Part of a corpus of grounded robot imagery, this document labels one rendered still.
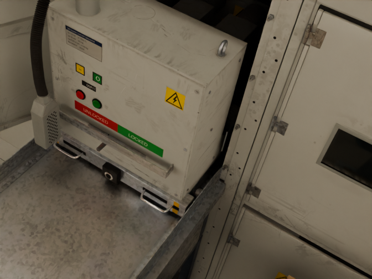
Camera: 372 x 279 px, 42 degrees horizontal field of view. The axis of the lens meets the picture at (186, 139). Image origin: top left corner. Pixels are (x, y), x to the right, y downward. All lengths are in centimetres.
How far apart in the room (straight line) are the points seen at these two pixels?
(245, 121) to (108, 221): 51
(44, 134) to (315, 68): 80
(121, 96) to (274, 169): 50
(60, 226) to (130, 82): 50
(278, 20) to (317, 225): 67
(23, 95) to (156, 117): 62
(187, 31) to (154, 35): 9
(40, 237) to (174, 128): 52
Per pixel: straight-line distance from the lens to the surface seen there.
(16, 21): 158
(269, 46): 127
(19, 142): 237
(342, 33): 117
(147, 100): 129
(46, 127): 151
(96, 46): 131
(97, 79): 138
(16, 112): 181
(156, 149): 140
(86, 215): 154
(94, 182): 162
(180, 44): 126
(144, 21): 133
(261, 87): 135
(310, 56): 122
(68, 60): 142
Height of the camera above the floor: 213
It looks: 47 degrees down
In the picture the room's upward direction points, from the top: 11 degrees clockwise
